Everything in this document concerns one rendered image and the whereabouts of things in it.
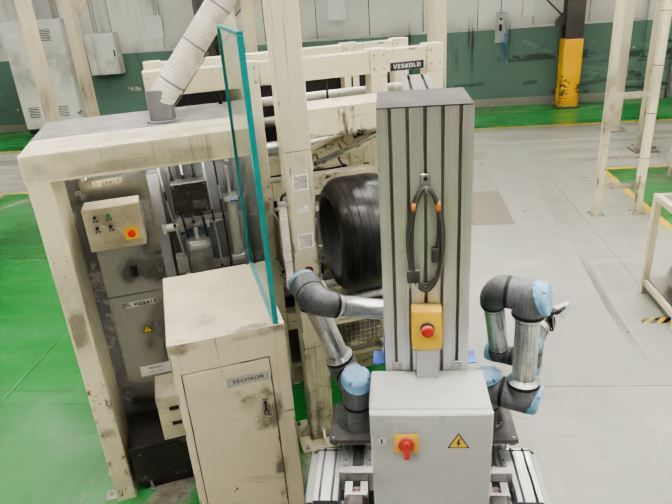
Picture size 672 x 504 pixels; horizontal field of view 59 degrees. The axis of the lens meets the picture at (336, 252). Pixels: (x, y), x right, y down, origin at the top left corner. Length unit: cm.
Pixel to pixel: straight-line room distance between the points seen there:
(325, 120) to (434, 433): 174
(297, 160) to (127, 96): 1050
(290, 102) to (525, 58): 980
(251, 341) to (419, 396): 64
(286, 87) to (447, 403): 152
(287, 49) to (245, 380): 136
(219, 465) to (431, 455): 90
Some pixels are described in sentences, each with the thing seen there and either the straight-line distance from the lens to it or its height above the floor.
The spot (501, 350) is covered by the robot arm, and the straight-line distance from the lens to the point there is 241.
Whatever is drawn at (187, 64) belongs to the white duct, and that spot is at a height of 204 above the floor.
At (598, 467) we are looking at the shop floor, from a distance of 348.
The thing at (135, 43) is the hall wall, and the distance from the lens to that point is 1292.
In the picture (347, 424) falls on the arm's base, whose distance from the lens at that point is 245.
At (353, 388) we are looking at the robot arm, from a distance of 232.
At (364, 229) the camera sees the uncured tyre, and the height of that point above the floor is 130.
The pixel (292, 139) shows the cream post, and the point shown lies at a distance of 269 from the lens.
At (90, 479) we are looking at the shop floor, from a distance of 365.
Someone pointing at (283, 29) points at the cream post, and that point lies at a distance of 263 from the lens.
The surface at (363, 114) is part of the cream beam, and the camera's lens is 304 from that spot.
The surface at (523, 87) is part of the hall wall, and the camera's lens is 1230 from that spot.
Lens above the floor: 231
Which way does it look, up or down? 24 degrees down
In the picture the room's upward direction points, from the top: 4 degrees counter-clockwise
